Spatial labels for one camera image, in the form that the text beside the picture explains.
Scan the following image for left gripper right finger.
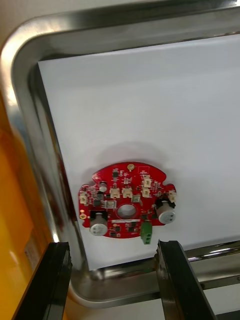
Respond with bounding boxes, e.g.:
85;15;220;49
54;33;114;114
154;239;218;320

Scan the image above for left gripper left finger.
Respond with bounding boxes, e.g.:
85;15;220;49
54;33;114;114
12;240;74;320

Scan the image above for round red circuit board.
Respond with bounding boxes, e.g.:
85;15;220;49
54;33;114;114
78;161;177;245

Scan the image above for steel tray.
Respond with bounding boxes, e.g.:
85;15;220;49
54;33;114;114
0;0;240;310

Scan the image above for white paper sheet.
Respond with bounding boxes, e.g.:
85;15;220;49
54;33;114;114
37;33;240;271

